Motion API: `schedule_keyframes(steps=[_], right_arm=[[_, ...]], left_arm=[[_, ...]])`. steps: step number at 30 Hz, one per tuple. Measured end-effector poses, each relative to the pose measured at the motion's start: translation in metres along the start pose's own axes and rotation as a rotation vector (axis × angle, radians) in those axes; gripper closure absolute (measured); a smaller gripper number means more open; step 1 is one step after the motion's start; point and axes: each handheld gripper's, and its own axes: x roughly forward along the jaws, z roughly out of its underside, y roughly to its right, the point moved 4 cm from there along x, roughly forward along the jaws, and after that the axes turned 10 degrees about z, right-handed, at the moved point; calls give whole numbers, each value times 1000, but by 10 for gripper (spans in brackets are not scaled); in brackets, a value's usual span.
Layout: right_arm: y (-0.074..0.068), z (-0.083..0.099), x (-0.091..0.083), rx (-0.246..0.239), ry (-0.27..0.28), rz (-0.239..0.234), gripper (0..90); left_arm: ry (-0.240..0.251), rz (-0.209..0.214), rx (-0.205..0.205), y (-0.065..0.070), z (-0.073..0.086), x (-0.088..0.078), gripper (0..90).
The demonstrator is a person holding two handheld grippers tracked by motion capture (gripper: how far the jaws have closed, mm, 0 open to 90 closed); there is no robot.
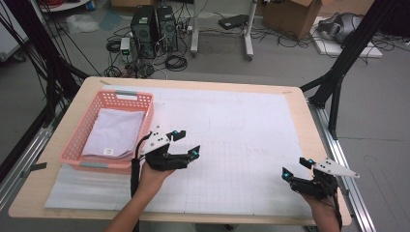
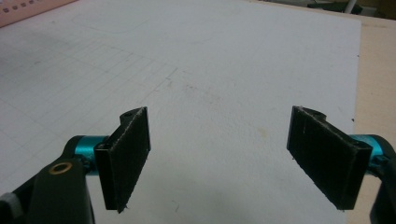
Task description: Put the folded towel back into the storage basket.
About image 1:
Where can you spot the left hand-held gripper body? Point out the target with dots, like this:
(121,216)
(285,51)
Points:
(161,159)

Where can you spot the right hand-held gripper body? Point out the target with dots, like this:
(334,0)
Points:
(317,188)

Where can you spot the lilac cat print towel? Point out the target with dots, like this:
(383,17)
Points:
(112,135)

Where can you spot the pink plastic basket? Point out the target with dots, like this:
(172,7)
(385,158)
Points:
(93,106)

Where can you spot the person's right hand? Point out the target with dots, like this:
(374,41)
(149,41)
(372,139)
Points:
(322,209)

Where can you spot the person's left hand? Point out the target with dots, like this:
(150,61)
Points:
(151,180)

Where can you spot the white foam grid mat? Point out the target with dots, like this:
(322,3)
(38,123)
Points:
(225,95)

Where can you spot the white power adapter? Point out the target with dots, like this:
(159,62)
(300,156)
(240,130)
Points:
(125,46)

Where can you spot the black computer tower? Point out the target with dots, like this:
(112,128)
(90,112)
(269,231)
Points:
(144,30)
(167,27)

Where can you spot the white flat board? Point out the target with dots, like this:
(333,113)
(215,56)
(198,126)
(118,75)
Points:
(332,48)

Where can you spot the black flat device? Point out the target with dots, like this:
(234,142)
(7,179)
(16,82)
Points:
(233,22)

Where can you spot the blue sheet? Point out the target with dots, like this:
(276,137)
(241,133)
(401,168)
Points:
(110,20)

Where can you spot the grey rounded device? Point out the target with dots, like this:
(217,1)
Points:
(341,25)

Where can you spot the brown cardboard box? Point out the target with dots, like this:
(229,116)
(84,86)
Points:
(290,17)

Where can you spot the clear plastic bag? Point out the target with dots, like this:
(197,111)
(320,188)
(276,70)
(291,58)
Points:
(80,23)

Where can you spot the round white table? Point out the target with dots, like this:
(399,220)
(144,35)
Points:
(64,7)

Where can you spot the white cabinet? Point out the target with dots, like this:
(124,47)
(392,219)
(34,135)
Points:
(9,38)

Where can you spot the aluminium rail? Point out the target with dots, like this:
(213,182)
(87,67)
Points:
(335,145)
(22,164)

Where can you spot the white stand frame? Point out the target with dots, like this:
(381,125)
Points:
(194,32)

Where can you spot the grey metal bracket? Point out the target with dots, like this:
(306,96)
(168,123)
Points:
(35,167)

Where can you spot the black frame post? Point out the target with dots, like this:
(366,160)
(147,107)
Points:
(42,48)
(351,45)

